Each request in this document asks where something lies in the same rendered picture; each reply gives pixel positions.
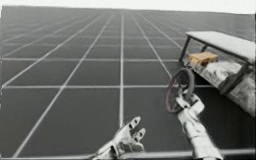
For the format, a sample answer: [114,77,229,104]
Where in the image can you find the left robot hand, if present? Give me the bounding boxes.
[112,115,147,156]

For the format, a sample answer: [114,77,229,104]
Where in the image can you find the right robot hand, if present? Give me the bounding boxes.
[174,91,205,117]

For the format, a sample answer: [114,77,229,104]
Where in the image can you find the dark steering wheel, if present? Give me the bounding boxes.
[165,67,196,114]

